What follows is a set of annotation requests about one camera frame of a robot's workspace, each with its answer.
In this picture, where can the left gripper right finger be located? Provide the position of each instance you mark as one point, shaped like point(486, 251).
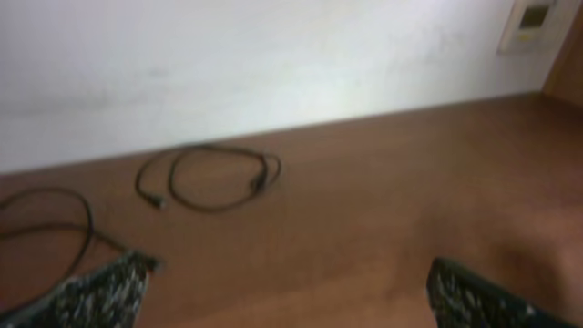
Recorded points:
point(461, 298)

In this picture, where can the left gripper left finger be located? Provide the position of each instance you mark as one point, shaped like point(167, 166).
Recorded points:
point(108, 297)

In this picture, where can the white wall thermostat panel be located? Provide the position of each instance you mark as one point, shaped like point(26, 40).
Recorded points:
point(528, 28)

